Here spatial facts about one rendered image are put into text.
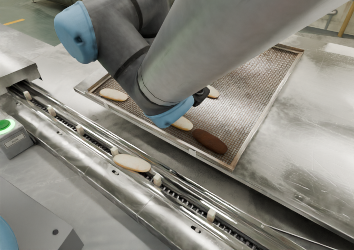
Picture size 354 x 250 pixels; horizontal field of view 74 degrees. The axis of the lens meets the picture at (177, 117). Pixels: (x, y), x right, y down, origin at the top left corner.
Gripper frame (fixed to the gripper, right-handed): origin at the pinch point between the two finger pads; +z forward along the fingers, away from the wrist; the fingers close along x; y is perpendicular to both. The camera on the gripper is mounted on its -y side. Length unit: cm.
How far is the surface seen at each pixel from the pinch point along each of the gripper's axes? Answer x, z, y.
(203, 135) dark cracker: 0.9, 0.7, -8.9
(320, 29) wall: -334, 148, 11
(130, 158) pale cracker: 14.9, 2.8, 3.1
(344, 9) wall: -340, 118, -7
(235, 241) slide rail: 16.7, 3.6, -26.1
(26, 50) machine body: -2, 10, 93
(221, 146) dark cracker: 1.1, 0.9, -14.2
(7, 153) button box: 32.3, 1.5, 31.1
